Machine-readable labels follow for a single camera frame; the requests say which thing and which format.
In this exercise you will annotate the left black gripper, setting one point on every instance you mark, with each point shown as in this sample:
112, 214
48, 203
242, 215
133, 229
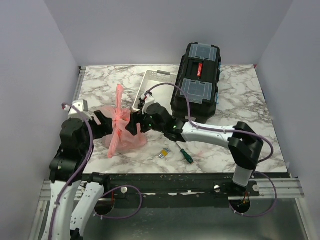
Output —
105, 128

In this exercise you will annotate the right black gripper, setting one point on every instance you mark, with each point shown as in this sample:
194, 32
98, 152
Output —
136, 118

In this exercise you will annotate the pink plastic bag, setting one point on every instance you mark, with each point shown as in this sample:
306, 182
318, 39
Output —
120, 139

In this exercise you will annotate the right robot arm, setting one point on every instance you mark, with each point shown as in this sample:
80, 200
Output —
243, 143

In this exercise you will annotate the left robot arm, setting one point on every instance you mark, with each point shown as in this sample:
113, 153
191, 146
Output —
65, 220

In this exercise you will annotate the yellow hex key set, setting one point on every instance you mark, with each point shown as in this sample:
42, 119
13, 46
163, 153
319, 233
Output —
164, 152

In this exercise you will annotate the black plastic toolbox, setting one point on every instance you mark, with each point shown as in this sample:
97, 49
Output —
198, 77

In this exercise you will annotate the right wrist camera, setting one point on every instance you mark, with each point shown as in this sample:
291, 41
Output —
145, 100

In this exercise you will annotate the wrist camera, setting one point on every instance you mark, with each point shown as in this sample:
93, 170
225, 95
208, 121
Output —
145, 100
78, 110

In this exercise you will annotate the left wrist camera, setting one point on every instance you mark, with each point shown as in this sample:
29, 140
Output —
78, 110

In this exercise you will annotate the green handled screwdriver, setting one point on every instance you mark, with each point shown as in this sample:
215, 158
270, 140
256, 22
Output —
186, 156

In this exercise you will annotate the black front rail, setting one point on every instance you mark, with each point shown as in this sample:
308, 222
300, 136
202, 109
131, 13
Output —
174, 190

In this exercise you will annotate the aluminium frame rail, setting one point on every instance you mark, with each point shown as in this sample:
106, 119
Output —
276, 188

